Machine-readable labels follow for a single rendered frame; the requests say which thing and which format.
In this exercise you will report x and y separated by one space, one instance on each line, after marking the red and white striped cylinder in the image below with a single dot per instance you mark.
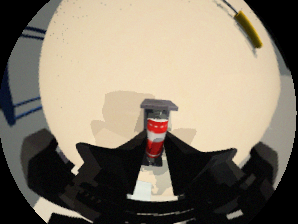
156 136

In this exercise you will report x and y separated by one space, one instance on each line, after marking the yellow-handled screwdriver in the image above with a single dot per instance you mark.
242 19

